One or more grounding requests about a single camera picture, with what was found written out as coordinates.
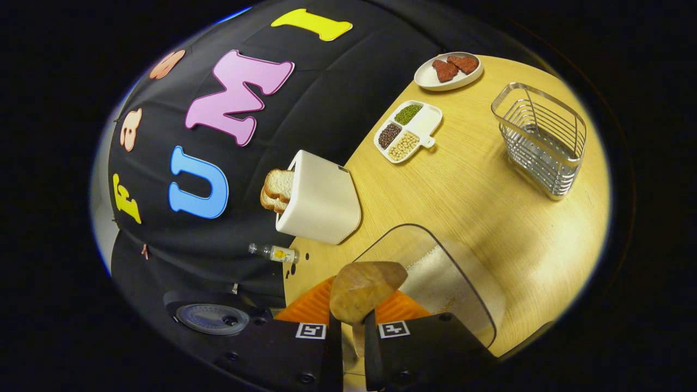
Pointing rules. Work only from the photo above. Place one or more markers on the white oval plate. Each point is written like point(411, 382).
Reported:
point(430, 80)

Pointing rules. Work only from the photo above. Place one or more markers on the pile of white rice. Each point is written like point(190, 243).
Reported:
point(430, 277)

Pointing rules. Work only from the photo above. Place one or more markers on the white toaster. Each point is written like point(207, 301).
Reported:
point(321, 201)

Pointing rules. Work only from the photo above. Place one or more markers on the small glass bottle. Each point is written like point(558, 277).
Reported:
point(277, 254)

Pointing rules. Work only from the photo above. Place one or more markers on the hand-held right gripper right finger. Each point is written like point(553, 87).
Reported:
point(371, 354)

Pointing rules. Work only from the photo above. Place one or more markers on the black rice cooker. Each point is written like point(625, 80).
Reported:
point(212, 318)

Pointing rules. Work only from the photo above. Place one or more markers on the white divided bean dish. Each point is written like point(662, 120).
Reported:
point(425, 125)

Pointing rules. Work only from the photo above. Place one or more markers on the red meat piece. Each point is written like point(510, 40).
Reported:
point(464, 63)
point(445, 71)

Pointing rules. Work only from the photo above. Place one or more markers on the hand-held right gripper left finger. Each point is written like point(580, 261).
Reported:
point(336, 354)

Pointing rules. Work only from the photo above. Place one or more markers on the clear plastic rice container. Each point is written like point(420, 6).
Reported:
point(468, 294)

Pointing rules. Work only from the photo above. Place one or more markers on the wooden spoon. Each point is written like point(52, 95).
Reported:
point(365, 288)

